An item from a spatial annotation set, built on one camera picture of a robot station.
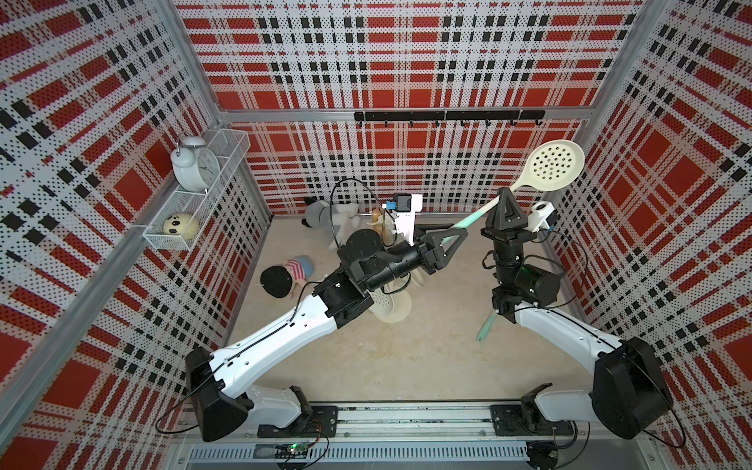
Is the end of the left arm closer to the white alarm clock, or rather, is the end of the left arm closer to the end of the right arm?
the end of the right arm

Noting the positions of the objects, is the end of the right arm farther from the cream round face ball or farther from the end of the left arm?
the cream round face ball

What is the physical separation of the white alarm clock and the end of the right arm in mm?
690

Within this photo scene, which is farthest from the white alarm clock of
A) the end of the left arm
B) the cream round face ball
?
the end of the left arm

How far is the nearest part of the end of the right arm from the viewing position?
1.80 ft

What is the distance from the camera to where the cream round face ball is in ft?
2.10

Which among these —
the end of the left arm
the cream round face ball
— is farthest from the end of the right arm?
the cream round face ball

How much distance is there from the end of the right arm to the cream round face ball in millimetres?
650

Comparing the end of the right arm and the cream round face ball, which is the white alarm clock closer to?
the cream round face ball

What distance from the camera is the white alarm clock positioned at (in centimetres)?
68

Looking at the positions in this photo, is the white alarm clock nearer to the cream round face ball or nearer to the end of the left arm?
the cream round face ball

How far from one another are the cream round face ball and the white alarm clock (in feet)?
0.33
